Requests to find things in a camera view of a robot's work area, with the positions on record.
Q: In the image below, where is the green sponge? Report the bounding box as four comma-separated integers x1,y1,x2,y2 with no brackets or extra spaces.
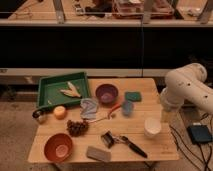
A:
125,92,142,102

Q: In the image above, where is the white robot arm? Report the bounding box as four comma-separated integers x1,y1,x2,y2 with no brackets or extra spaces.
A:
160,63,213,123

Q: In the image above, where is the purple bowl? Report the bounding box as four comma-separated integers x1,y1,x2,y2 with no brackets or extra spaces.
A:
95,84,119,104

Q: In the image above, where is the red bowl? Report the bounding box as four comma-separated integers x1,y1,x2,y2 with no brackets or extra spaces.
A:
44,133,73,163

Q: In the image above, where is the white cup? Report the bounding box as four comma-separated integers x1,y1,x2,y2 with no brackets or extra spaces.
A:
144,117,161,138

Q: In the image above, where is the wooden table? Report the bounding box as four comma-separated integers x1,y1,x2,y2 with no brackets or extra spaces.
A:
27,77,180,164

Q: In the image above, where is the black binder clip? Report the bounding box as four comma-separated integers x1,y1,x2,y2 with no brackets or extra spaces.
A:
101,131,115,148

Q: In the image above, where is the light blue cloth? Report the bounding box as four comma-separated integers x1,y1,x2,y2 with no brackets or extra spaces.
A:
80,98,98,119

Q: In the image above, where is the grey rectangular block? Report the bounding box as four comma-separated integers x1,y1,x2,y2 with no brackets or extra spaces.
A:
86,146,111,162

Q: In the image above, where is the bunch of dark grapes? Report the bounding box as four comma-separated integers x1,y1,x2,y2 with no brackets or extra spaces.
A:
67,120,89,137

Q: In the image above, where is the green plastic tray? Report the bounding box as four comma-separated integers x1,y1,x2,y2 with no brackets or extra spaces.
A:
37,72,91,109

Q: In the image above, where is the metal measuring cup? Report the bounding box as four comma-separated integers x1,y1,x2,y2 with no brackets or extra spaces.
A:
32,108,52,124

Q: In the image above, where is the black handled tool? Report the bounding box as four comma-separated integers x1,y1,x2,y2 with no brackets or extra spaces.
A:
116,136,148,158

